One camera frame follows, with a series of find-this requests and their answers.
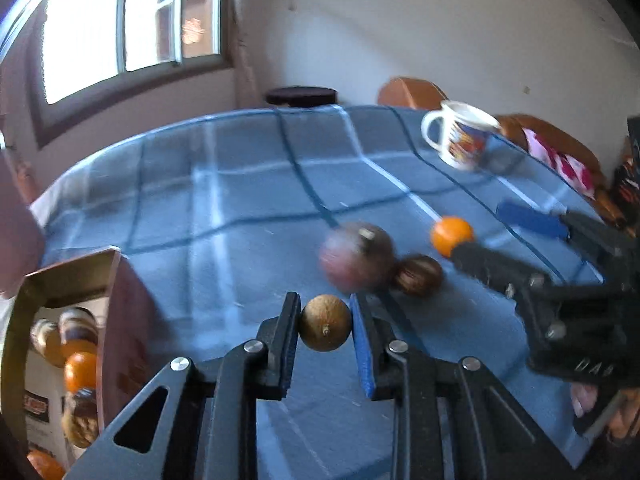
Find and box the dark round stool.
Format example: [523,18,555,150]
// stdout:
[265,86,337,108]

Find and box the large orange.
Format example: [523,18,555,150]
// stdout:
[27,450,66,480]

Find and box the fuzzy rice-topped dark cup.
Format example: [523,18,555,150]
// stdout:
[62,388,99,448]

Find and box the printed paper sheet in tin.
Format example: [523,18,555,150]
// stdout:
[23,350,75,469]

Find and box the gold metal tin box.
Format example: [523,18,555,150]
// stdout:
[1,247,155,468]

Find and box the pink electric kettle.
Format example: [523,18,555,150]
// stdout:
[0,143,44,298]

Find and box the purple passion fruit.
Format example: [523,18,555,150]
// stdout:
[319,222,396,295]

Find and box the pink curtain right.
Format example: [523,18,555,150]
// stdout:
[231,0,264,108]

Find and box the small tangerine in tin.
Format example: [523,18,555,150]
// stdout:
[64,352,98,393]

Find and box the tan round longan fruit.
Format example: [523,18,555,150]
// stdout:
[297,295,352,352]

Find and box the pink floral cushion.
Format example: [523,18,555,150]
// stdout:
[523,128,596,198]

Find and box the blue plaid tablecloth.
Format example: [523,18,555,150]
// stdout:
[32,106,600,479]

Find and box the sliding glass window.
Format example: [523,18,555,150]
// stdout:
[27,0,231,148]

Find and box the brown leather sofa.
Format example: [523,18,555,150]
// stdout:
[497,114,627,230]

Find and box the small tangerine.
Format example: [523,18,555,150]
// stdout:
[430,217,475,258]
[64,352,98,393]

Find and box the white cartoon printed mug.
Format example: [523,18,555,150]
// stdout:
[421,101,500,171]

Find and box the dark brown round fruit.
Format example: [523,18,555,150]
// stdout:
[393,255,444,297]

